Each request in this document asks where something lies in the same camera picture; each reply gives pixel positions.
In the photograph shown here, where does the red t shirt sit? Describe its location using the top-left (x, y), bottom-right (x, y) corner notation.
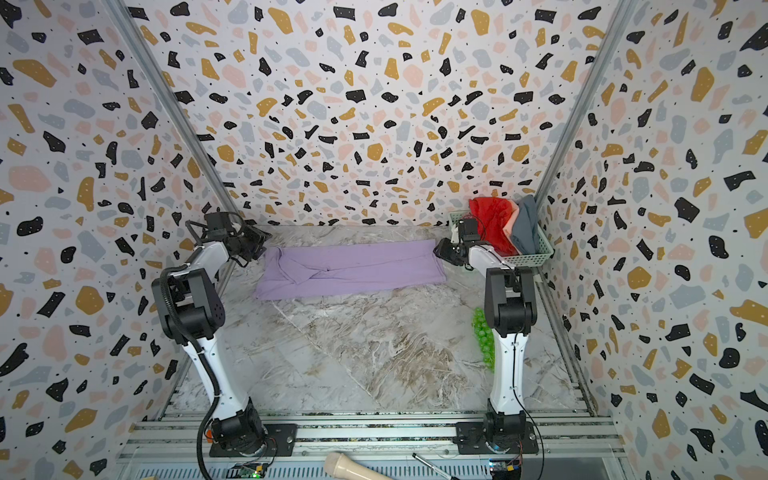
top-left (469, 197), bottom-right (508, 256)

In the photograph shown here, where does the left aluminium corner post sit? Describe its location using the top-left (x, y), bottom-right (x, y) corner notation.
top-left (103, 1), bottom-right (237, 213)

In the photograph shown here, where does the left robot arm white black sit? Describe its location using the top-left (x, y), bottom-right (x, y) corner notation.
top-left (152, 211), bottom-right (271, 455)

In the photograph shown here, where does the beige cylindrical handle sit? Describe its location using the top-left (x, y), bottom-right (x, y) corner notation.
top-left (324, 452), bottom-right (391, 480)

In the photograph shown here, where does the green plastic grape bunch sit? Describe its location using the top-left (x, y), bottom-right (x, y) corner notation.
top-left (472, 308), bottom-right (495, 371)

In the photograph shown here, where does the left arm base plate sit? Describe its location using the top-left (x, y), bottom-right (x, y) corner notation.
top-left (204, 423), bottom-right (298, 460)

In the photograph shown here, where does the small green circuit board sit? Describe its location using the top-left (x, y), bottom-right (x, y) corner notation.
top-left (225, 462), bottom-right (269, 479)

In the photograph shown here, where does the lilac t shirt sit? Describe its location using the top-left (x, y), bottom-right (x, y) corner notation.
top-left (254, 240), bottom-right (446, 301)

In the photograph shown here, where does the mint green plastic basket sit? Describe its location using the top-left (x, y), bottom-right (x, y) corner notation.
top-left (449, 210), bottom-right (554, 267)

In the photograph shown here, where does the aluminium mounting rail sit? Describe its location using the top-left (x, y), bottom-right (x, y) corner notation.
top-left (113, 410), bottom-right (628, 480)

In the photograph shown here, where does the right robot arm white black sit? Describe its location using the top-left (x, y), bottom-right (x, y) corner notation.
top-left (434, 217), bottom-right (537, 453)

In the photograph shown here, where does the grey t shirt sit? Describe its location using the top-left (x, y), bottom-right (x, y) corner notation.
top-left (509, 195), bottom-right (538, 255)

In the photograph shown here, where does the metal screwdriver tool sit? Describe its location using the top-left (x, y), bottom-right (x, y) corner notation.
top-left (411, 453), bottom-right (458, 480)

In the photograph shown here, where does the aluminium corner post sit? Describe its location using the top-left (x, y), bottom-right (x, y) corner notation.
top-left (535, 0), bottom-right (638, 214)
top-left (103, 1), bottom-right (237, 213)

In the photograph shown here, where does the right aluminium corner post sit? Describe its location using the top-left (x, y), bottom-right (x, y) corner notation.
top-left (535, 0), bottom-right (638, 214)

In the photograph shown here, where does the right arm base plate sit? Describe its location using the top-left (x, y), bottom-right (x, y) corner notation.
top-left (453, 422), bottom-right (540, 455)

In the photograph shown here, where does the pink t shirt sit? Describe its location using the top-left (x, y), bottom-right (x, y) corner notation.
top-left (500, 200), bottom-right (520, 256)

